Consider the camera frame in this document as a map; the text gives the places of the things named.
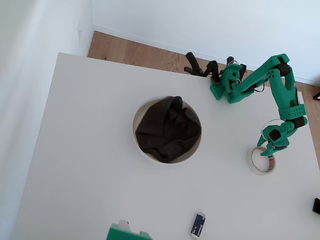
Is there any white masking tape roll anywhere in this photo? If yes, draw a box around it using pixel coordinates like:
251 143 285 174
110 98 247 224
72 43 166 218
246 146 277 176

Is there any servo wiring bundle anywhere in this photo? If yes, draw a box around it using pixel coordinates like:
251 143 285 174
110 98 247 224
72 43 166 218
249 81 266 94

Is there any black crumpled cloth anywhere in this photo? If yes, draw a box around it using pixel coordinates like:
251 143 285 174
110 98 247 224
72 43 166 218
134 95 202 164

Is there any blue and white eraser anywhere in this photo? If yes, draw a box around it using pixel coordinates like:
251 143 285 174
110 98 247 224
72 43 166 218
189 212 207 238

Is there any white round bowl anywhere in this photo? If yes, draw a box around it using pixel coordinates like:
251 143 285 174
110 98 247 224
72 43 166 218
131 95 202 165

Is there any green plastic stand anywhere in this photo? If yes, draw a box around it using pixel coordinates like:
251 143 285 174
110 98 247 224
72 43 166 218
106 223 153 240

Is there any thin wrist cable loop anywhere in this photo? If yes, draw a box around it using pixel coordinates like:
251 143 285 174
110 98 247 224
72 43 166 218
260 119 286 137

